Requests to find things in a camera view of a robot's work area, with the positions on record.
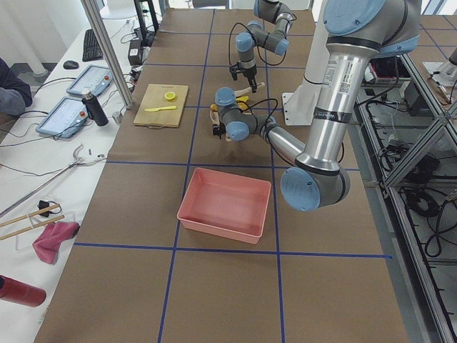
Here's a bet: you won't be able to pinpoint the near teach pendant tablet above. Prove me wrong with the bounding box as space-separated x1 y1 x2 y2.
36 96 89 139

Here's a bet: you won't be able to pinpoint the pink cloth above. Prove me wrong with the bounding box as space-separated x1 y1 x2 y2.
32 222 80 264

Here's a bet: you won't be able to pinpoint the metal grabber tool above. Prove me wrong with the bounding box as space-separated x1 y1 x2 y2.
0 143 107 218

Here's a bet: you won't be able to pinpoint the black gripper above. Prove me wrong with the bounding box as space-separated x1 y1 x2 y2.
229 61 258 93
212 124 229 140

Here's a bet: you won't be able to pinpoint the toy lemon slices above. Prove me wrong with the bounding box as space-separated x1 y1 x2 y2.
164 91 177 101

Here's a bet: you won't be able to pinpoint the red water bottle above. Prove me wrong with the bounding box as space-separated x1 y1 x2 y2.
1 275 46 307

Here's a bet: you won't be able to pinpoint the white brush with black bristles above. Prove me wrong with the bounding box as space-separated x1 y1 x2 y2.
234 82 266 97

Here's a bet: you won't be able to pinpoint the pink plastic bin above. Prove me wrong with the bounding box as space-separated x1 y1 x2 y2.
177 167 271 244

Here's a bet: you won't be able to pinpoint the aluminium frame post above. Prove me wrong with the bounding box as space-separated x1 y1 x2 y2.
81 0 134 109

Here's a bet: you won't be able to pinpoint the toy yellow corn cob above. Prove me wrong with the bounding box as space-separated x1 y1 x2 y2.
236 100 249 111

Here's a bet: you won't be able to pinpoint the teach pendant tablet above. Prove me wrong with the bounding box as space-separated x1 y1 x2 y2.
66 65 112 96
36 96 89 139

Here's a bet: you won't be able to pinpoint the black power adapter box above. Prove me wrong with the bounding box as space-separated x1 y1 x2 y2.
128 39 144 66

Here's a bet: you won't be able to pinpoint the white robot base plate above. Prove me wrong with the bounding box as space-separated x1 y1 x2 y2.
282 93 314 126

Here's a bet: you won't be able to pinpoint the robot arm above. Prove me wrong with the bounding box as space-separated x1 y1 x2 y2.
229 1 296 93
215 1 421 211

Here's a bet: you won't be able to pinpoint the white plastic dustpan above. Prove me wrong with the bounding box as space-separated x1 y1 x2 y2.
210 102 250 136

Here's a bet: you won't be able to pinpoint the black water bottle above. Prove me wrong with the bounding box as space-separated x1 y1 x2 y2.
81 88 109 126

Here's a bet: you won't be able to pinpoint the black computer mouse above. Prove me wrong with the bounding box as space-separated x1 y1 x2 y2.
63 60 79 70

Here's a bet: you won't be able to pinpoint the wooden cutting board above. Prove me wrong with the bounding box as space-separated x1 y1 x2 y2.
134 84 189 128

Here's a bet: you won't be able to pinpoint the black keyboard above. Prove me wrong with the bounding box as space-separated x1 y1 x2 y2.
82 29 103 62

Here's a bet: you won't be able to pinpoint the wooden sticks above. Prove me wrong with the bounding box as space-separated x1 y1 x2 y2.
1 204 65 241

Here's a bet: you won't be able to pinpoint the far teach pendant tablet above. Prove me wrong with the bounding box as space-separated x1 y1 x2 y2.
66 65 112 96

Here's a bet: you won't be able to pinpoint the yellow plastic knife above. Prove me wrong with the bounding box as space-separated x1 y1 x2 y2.
144 105 177 113

